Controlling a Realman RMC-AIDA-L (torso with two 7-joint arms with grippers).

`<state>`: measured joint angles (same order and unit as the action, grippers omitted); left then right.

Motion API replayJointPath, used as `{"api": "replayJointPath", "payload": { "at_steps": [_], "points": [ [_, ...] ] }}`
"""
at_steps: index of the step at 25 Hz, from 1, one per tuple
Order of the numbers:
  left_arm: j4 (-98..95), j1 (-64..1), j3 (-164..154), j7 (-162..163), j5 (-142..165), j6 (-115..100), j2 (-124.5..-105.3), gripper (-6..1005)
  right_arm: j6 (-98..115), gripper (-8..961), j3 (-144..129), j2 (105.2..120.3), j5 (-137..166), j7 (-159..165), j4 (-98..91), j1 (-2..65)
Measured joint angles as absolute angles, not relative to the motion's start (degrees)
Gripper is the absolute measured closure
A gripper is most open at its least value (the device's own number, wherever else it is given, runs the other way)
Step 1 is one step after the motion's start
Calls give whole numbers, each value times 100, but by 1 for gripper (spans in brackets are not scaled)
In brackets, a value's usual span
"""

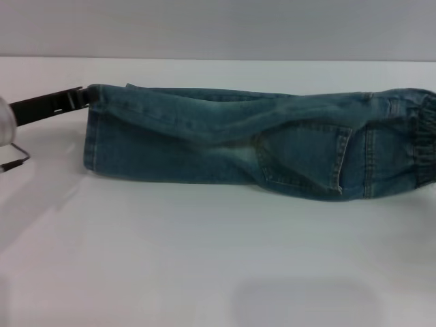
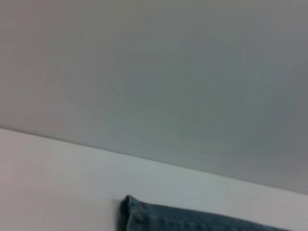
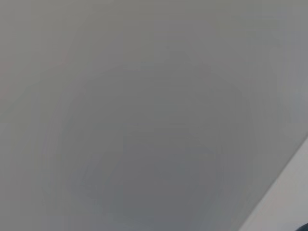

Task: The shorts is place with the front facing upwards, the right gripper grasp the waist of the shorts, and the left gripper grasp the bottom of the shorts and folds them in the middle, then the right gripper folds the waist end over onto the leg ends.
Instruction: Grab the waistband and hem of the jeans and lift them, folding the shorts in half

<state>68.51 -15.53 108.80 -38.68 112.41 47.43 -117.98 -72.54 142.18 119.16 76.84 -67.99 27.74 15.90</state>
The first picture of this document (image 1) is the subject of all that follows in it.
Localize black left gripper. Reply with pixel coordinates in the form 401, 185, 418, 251
9, 87, 100, 129

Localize blue denim shorts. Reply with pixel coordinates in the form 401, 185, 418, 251
83, 82, 436, 202

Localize left arm cable with plug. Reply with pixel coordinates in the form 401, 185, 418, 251
0, 142, 32, 172

